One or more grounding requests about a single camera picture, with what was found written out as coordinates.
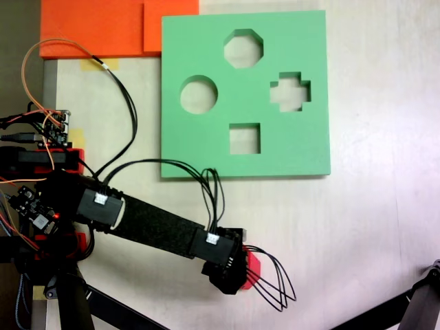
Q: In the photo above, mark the small yellow tape piece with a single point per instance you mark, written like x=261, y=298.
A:
x=38, y=294
x=78, y=135

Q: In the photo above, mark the green shape sorter board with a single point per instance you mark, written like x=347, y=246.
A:
x=275, y=144

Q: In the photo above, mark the large orange foam block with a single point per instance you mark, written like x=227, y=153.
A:
x=89, y=24

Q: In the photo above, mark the black tripod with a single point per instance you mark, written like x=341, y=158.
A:
x=419, y=302
x=74, y=302

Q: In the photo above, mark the red octagonal block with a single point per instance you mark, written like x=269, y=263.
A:
x=254, y=263

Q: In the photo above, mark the black circuit board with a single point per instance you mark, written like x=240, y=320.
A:
x=31, y=206

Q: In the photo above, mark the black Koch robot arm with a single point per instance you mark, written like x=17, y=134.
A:
x=154, y=227

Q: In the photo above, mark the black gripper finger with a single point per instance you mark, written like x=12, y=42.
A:
x=223, y=280

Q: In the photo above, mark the red and black clamp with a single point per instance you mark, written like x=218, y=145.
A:
x=77, y=240
x=74, y=159

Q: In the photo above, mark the wide yellow tape piece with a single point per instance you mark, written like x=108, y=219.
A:
x=113, y=63

